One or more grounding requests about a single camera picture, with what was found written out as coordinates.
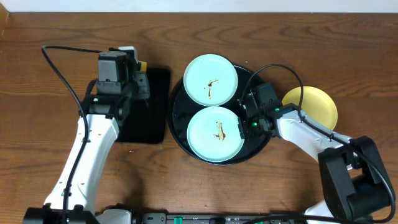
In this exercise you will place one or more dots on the yellow plate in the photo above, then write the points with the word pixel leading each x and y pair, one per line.
pixel 320 107

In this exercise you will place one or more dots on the rectangular black tray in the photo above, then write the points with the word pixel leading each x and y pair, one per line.
pixel 147 119

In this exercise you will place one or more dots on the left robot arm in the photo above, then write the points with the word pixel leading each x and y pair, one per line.
pixel 106 105

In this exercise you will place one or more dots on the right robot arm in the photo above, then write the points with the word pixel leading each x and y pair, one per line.
pixel 354 180

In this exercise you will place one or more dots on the round black tray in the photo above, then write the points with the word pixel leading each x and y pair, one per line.
pixel 182 108

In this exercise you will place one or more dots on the light blue plate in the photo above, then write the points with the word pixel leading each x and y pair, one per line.
pixel 213 134
pixel 210 80

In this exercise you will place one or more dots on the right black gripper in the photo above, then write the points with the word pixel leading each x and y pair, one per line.
pixel 249 134

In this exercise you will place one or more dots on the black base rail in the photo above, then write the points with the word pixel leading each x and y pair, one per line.
pixel 202 218

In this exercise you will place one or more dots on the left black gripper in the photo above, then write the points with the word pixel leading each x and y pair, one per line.
pixel 143 83

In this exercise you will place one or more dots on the green yellow sponge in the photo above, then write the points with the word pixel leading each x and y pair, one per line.
pixel 142 66

